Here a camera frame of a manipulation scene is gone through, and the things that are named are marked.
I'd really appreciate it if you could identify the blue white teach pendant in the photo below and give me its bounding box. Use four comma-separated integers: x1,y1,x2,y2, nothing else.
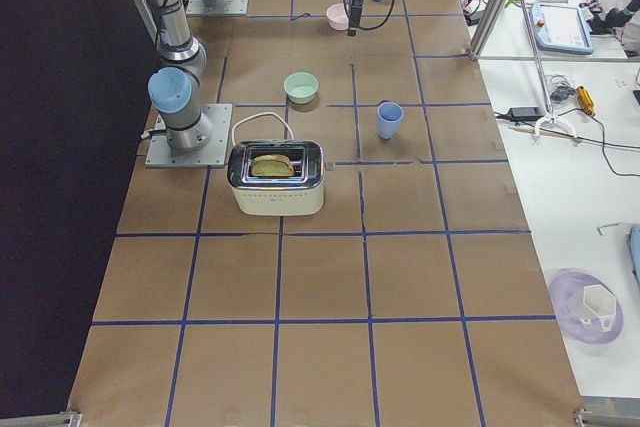
529,2,595,55

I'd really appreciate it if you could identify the black power adapter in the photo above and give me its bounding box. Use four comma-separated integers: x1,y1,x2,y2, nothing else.
507,107,544,122

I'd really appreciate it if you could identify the toast slice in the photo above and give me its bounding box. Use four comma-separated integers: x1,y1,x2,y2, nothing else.
250,154,295,178

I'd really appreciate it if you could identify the green bowl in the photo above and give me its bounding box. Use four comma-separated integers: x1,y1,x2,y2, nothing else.
283,71,319,104

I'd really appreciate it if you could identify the orange metal tool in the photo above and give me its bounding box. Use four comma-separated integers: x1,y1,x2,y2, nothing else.
576,86,595,117

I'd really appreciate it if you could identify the white claw grabber stick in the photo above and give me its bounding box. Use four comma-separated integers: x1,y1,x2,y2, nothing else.
519,0,578,142

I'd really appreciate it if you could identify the cream chrome toaster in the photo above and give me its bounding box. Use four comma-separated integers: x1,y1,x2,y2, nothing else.
227,140,325,216

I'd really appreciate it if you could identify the purple plate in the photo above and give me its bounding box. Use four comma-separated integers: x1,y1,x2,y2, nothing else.
548,270,624,345

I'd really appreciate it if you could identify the white toaster power cord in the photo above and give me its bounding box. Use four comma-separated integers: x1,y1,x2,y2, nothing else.
231,112,295,147

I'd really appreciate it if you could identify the white hexagonal cup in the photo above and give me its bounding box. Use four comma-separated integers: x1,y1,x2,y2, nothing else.
578,285,617,332

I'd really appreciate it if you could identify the pink bowl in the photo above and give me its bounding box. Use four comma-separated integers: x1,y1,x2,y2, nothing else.
325,3,349,31

